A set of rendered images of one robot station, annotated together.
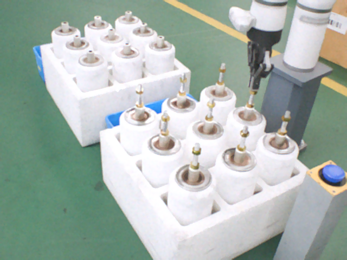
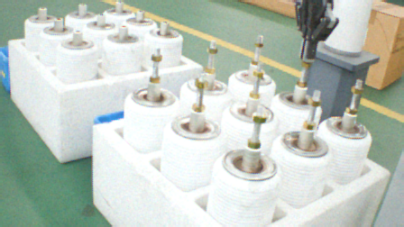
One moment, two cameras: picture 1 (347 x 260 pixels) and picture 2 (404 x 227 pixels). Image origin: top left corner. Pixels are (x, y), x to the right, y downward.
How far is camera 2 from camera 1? 0.26 m
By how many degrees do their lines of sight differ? 13
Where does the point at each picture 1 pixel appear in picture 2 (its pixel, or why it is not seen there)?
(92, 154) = (75, 172)
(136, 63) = (136, 50)
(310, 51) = (357, 30)
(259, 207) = (334, 211)
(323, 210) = not seen: outside the picture
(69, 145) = (42, 161)
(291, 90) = (338, 78)
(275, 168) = (346, 160)
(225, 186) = (289, 182)
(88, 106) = (71, 103)
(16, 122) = not seen: outside the picture
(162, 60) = (168, 49)
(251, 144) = not seen: hidden behind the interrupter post
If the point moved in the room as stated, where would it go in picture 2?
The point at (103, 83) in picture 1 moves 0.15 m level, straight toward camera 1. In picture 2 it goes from (91, 74) to (97, 103)
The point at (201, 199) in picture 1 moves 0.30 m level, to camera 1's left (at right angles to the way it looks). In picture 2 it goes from (267, 193) to (32, 179)
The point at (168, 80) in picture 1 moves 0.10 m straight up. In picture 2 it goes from (176, 76) to (179, 37)
